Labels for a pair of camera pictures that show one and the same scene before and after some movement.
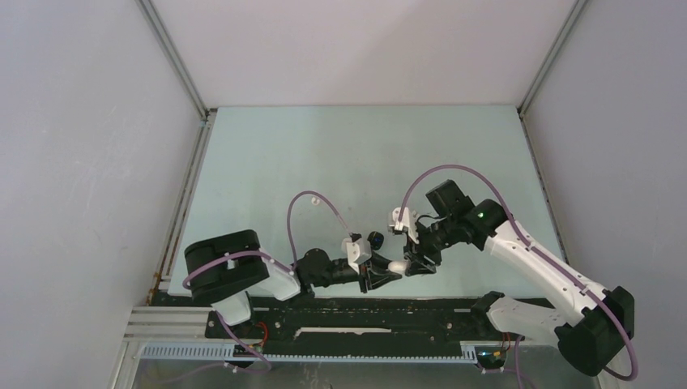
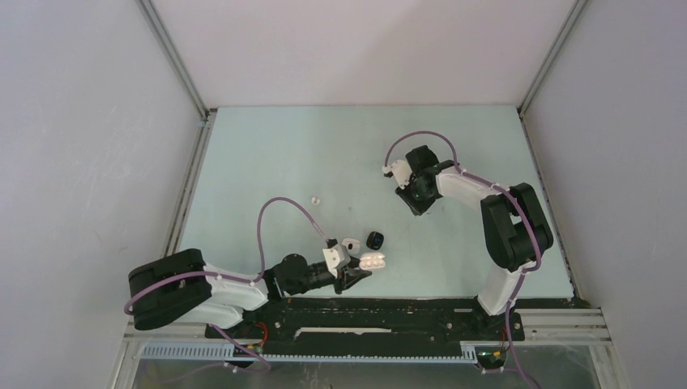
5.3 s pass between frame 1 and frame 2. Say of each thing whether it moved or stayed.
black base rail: stayed
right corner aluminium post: stayed
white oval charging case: moved
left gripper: moved
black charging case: stayed
